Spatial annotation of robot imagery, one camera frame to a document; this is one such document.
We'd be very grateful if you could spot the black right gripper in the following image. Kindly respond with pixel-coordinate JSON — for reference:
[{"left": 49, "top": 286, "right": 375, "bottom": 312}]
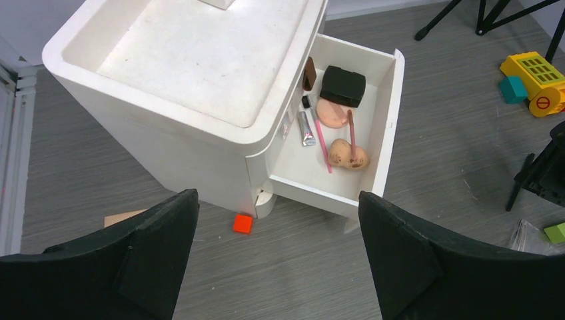
[{"left": 522, "top": 122, "right": 564, "bottom": 207}]

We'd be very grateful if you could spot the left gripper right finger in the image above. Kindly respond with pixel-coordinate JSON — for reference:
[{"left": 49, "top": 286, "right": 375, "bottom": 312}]
[{"left": 358, "top": 191, "right": 564, "bottom": 319}]

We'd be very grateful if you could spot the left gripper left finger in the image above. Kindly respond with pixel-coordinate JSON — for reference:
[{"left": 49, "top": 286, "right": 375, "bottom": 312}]
[{"left": 1, "top": 189, "right": 199, "bottom": 319}]

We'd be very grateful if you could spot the beige makeup sponge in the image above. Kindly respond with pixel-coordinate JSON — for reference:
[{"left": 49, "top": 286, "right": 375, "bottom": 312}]
[{"left": 327, "top": 139, "right": 370, "bottom": 170}]

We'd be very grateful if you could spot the white small cream tube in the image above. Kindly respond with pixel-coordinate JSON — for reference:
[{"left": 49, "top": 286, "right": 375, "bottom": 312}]
[{"left": 297, "top": 111, "right": 316, "bottom": 147}]

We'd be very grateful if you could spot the pink lip pencil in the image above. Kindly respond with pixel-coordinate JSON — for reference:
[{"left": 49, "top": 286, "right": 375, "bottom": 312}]
[{"left": 347, "top": 109, "right": 357, "bottom": 161}]

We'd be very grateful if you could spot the pink powder puff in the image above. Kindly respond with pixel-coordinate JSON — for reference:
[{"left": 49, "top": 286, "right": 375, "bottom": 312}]
[{"left": 316, "top": 98, "right": 350, "bottom": 129}]

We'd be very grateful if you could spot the white drawer organizer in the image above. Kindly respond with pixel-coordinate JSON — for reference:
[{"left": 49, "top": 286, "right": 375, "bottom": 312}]
[{"left": 42, "top": 1, "right": 405, "bottom": 232}]

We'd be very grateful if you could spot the black compact case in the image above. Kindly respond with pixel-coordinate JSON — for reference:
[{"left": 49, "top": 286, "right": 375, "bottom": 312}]
[{"left": 319, "top": 65, "right": 366, "bottom": 108}]

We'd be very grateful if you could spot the pink eyebrow brush comb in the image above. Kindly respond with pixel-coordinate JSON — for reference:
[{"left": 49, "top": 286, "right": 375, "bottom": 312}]
[{"left": 302, "top": 95, "right": 332, "bottom": 174}]

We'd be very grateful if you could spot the white barcode box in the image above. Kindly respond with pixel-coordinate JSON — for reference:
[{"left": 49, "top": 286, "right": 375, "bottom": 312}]
[{"left": 200, "top": 0, "right": 234, "bottom": 10}]

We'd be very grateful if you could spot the black makeup pencil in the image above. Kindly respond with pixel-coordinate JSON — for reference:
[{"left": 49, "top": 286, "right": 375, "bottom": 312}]
[{"left": 505, "top": 153, "right": 535, "bottom": 212}]

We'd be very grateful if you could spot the lime green block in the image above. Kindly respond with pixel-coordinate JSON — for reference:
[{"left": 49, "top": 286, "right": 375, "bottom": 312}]
[{"left": 544, "top": 223, "right": 565, "bottom": 244}]

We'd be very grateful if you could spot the tan wooden block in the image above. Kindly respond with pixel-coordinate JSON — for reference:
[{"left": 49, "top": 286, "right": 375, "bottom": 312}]
[{"left": 104, "top": 209, "right": 146, "bottom": 228}]

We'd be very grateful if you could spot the clear plastic bag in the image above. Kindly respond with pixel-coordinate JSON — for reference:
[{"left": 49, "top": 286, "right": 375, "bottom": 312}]
[{"left": 508, "top": 219, "right": 564, "bottom": 256}]

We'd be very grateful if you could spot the yellow toy block house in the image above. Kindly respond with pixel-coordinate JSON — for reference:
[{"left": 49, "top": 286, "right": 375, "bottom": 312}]
[{"left": 500, "top": 51, "right": 564, "bottom": 117}]

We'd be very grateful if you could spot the teal wooden block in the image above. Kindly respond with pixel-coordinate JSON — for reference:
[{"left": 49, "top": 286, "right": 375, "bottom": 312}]
[{"left": 499, "top": 76, "right": 528, "bottom": 104}]

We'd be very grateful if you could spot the small orange red cube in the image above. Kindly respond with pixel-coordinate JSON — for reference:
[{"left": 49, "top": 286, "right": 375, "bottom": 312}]
[{"left": 233, "top": 214, "right": 254, "bottom": 235}]

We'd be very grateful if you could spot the black tripod stand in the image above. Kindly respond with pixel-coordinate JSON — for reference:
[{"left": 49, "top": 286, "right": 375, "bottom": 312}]
[{"left": 414, "top": 0, "right": 564, "bottom": 63}]

